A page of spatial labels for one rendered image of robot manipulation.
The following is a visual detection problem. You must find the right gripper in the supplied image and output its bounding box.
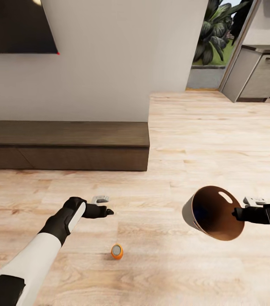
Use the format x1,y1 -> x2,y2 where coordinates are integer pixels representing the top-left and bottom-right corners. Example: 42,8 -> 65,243
232,207 -> 263,224

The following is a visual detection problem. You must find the can of soda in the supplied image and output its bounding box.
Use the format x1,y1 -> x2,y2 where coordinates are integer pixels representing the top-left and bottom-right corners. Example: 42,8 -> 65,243
193,205 -> 209,223
111,244 -> 124,260

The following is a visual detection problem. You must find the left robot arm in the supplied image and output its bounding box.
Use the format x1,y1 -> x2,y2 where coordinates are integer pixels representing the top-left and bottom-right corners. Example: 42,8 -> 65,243
0,195 -> 114,306

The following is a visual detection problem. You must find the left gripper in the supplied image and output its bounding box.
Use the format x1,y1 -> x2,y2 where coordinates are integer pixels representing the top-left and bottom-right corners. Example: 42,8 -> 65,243
89,204 -> 114,219

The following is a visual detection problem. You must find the trash can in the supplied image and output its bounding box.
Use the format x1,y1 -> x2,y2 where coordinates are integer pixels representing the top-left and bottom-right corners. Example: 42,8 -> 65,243
182,185 -> 245,241

